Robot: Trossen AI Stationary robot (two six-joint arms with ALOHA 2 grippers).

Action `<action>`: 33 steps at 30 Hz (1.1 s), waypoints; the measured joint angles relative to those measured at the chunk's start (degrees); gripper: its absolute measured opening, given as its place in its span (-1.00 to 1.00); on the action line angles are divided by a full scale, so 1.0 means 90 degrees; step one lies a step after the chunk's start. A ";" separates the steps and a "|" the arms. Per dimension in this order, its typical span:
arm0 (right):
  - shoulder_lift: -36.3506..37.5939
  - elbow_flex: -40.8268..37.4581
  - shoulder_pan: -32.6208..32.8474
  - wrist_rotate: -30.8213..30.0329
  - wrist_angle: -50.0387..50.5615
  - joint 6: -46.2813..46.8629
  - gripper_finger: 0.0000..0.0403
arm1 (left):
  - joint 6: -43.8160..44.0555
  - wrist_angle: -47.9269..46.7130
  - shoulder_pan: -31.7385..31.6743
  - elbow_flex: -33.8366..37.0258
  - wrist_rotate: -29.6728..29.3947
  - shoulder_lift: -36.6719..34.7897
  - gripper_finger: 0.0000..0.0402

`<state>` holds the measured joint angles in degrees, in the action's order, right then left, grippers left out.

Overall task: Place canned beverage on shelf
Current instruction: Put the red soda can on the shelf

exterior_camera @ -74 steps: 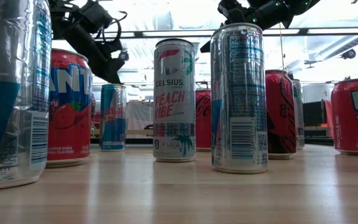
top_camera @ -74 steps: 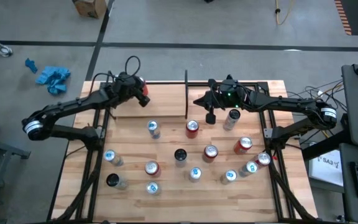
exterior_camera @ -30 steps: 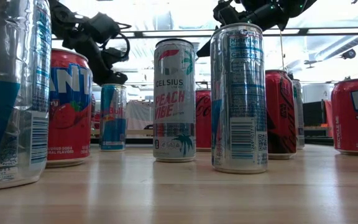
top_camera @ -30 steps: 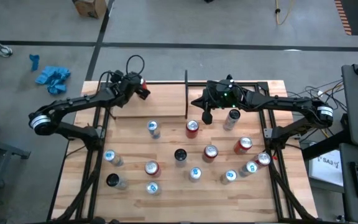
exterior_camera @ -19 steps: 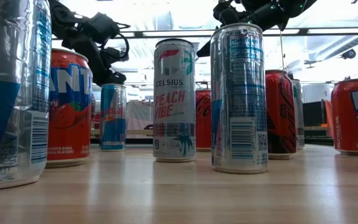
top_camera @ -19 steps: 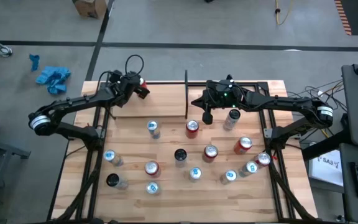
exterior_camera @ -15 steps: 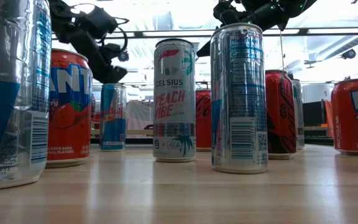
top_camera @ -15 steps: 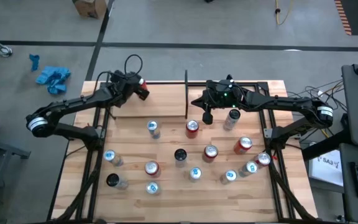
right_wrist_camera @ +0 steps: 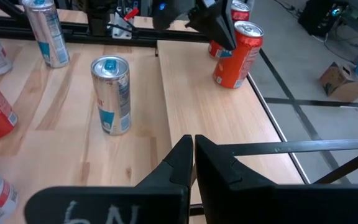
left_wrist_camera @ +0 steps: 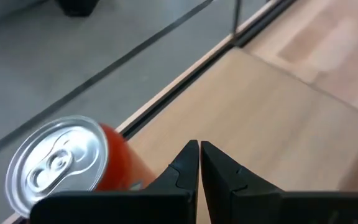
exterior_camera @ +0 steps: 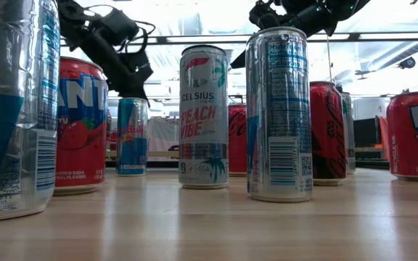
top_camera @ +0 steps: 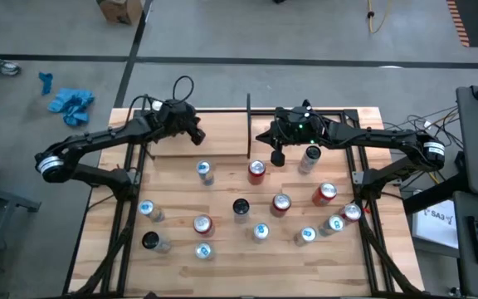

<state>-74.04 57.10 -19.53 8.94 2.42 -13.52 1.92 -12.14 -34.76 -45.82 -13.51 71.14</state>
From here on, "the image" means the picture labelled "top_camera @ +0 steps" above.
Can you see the red Fanta strawberry can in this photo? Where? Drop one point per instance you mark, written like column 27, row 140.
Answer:
column 203, row 225
column 323, row 196

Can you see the white Celsius can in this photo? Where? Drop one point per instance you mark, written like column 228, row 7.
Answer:
column 308, row 162

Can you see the black frame clamp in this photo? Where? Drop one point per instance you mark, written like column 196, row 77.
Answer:
column 306, row 106

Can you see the red Coca-Cola Zero can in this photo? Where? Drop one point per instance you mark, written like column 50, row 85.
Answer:
column 280, row 205

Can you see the crumpled blue gloves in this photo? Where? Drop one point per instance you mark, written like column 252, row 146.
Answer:
column 71, row 104

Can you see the brown cardboard box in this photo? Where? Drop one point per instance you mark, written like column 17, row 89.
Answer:
column 120, row 10

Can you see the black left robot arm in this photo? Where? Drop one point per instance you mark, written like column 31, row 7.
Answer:
column 106, row 135

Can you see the blue silver Red Bull can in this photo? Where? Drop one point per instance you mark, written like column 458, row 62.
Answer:
column 260, row 232
column 206, row 174
column 151, row 210
column 203, row 250
column 332, row 225
column 305, row 236

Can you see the red soda can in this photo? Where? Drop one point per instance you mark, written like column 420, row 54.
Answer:
column 349, row 214

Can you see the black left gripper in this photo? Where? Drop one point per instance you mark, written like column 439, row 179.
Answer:
column 177, row 118

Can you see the black-topped slim can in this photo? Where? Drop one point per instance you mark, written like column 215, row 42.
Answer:
column 156, row 243

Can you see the blue glove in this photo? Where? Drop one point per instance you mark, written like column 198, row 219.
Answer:
column 46, row 81

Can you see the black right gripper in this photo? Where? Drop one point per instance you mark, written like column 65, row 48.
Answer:
column 301, row 128

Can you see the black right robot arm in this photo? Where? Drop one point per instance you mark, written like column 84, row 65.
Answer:
column 372, row 137

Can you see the Celsius Peach Vibe can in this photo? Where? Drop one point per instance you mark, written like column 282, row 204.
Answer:
column 241, row 212

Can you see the black desk leg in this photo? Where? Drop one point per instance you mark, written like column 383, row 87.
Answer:
column 434, row 195

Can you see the white SA3 sign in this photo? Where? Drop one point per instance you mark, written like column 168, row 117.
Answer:
column 436, row 226

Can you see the grey side table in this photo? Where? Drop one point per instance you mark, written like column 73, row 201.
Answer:
column 6, row 198

